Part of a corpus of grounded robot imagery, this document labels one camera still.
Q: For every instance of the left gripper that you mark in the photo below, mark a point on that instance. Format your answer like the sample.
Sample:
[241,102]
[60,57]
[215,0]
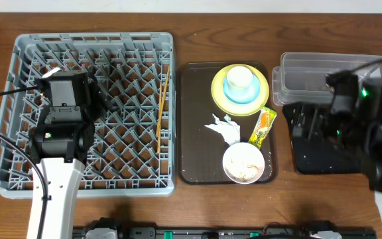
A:
[95,100]

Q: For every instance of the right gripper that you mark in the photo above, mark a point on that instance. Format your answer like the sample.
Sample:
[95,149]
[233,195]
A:
[317,130]

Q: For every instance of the yellow green snack wrapper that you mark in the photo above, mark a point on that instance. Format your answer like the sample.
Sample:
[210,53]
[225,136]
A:
[262,127]

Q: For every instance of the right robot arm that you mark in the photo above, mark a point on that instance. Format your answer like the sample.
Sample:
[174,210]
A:
[364,103]

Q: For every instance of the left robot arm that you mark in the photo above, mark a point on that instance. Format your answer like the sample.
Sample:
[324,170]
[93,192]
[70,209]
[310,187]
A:
[58,148]

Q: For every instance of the grey dishwasher rack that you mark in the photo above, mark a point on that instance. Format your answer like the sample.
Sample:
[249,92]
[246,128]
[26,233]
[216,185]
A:
[123,161]

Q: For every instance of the black tray bin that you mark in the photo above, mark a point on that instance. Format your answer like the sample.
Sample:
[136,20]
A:
[320,159]

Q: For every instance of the clear plastic container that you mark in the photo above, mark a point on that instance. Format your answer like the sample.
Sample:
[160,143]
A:
[301,77]

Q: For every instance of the white bowl with food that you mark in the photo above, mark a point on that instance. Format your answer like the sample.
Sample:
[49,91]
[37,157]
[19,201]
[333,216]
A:
[243,163]

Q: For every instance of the light blue bowl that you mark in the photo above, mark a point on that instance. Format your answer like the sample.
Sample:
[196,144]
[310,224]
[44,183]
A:
[252,93]

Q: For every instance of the crumpled white tissue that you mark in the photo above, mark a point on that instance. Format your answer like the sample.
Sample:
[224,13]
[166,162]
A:
[228,129]

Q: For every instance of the yellow plate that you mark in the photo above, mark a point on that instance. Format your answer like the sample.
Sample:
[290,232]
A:
[238,109]

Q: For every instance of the white cup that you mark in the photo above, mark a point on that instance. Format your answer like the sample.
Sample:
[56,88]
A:
[239,79]

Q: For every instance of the dark brown serving tray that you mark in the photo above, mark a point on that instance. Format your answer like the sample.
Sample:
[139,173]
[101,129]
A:
[202,149]

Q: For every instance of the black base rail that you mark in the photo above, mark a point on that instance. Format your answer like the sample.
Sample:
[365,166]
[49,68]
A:
[112,228]

